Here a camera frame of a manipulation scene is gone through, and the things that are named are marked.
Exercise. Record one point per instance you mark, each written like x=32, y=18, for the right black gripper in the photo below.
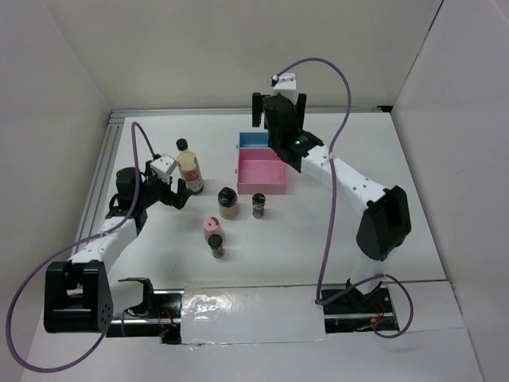
x=257, y=106

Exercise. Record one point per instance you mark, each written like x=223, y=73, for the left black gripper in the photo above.
x=177, y=200

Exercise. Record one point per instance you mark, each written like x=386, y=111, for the black cap sauce bottle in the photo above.
x=189, y=167

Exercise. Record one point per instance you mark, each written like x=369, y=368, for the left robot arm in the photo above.
x=78, y=295

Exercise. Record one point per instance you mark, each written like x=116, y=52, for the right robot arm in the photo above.
x=384, y=212

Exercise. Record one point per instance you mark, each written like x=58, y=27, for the pink lid spice jar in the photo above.
x=211, y=227

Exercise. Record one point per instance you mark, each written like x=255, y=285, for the large black lid spice jar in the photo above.
x=228, y=203

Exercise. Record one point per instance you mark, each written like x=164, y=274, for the blue plastic bin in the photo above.
x=253, y=140

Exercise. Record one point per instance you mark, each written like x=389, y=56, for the front black lid spice jar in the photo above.
x=215, y=242

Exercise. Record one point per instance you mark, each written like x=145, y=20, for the pink plastic bin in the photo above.
x=259, y=170

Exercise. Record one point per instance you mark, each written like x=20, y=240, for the small dark spice jar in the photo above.
x=258, y=204

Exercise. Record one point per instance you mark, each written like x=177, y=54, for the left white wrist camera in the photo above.
x=163, y=168

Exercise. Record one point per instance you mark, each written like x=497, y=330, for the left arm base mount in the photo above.
x=163, y=314

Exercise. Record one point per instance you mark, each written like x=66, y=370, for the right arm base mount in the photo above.
x=348, y=315

